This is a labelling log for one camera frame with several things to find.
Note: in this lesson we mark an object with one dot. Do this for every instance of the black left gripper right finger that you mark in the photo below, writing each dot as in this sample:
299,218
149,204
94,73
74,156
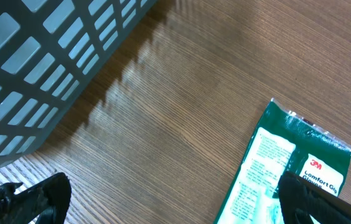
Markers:
304,202

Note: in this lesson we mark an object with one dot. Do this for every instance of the black wire basket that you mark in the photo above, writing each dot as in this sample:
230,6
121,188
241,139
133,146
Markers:
49,52

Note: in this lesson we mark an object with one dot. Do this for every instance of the green 3M sponge package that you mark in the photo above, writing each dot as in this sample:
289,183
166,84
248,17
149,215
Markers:
282,141

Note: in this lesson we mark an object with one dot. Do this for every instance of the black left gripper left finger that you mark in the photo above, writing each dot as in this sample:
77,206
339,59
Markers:
46,202

